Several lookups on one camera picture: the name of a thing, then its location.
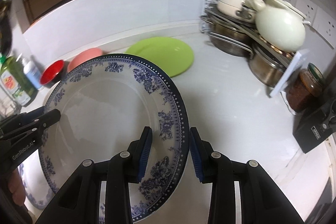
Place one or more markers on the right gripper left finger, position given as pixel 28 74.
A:
pixel 78 200

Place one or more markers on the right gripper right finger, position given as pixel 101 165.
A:
pixel 261 200

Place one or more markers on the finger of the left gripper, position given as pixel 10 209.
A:
pixel 19 120
pixel 42 122

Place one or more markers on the blue white plate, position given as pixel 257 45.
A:
pixel 36 187
pixel 105 103

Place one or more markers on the red black bowl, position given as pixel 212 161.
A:
pixel 52 74

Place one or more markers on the pink bowl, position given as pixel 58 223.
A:
pixel 83 57

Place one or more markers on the green plate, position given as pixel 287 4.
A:
pixel 172 55

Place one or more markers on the person's left hand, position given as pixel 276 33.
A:
pixel 16 188

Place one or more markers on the green dish soap bottle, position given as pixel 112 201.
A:
pixel 16 82

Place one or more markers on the white blue pump bottle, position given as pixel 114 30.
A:
pixel 31 71

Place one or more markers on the black frying pan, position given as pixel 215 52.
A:
pixel 6 32

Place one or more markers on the black knife block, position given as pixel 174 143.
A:
pixel 318 122

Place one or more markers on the glass jar of sauce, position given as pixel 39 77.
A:
pixel 309 83

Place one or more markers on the stainless steel pot lower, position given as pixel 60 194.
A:
pixel 265 67

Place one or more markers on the stainless steel pot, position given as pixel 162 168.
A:
pixel 228 38
pixel 265 67

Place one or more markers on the stainless steel pot upper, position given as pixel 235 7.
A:
pixel 228 38

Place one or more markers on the cream ceramic teapot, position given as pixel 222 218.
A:
pixel 280 23

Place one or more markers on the white wall sockets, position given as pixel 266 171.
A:
pixel 320 21

